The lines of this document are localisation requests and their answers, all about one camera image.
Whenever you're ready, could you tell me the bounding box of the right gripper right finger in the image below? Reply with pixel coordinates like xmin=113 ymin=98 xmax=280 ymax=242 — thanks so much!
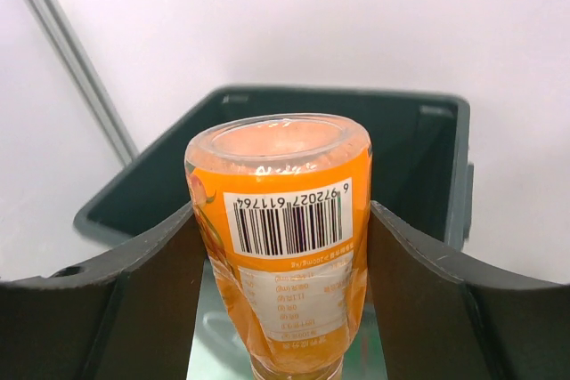
xmin=368 ymin=203 xmax=569 ymax=379

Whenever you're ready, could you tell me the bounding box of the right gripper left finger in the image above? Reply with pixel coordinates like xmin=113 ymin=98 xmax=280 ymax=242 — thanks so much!
xmin=1 ymin=206 xmax=205 ymax=379

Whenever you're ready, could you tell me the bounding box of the orange juice bottle front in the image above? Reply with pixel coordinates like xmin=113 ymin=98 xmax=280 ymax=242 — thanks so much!
xmin=184 ymin=113 xmax=372 ymax=379

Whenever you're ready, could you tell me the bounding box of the dark green plastic bin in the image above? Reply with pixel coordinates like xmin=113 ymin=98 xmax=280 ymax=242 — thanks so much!
xmin=74 ymin=85 xmax=474 ymax=250

